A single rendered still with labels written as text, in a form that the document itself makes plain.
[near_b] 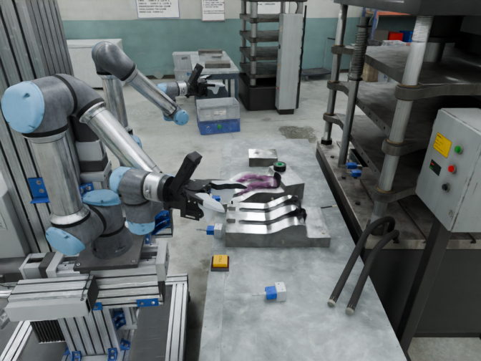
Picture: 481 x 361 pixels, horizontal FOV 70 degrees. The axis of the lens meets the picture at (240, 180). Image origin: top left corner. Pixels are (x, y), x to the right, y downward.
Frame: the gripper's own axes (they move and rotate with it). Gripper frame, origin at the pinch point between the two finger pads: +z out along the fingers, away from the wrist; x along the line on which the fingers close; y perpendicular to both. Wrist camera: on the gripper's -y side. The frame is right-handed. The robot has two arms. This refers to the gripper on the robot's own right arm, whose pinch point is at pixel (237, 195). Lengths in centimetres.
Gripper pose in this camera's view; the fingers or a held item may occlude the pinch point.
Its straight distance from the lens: 82.4
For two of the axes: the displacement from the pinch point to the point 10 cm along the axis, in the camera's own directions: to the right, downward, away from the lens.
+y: -0.5, 9.3, 3.7
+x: -3.5, 3.3, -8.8
